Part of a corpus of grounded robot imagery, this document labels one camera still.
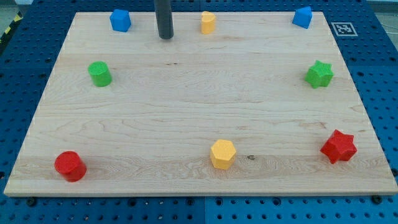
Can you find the blue triangle block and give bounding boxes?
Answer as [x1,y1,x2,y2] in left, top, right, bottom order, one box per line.
[292,6,313,29]

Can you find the red star block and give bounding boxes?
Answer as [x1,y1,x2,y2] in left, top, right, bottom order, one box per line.
[320,129,358,164]

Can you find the red cylinder block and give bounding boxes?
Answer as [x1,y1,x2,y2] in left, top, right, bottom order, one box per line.
[54,151,86,182]

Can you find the yellow black hazard tape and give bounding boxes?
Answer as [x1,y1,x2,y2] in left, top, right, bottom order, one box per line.
[1,11,23,44]

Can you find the green star block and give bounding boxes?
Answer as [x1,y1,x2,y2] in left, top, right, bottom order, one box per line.
[305,60,334,89]

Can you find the white fiducial marker tag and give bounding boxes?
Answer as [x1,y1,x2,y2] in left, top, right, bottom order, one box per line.
[331,22,358,37]

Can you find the light wooden board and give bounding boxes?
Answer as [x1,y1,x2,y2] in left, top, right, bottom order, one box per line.
[4,12,397,197]

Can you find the yellow heart block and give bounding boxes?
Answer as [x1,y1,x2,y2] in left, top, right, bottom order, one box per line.
[201,11,216,34]

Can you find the blue pentagon block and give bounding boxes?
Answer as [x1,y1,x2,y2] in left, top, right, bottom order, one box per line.
[109,9,131,32]

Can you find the green cylinder block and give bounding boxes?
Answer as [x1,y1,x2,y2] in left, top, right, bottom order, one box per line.
[88,61,113,87]

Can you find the yellow hexagon block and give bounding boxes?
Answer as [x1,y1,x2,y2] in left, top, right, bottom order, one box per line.
[210,139,236,170]

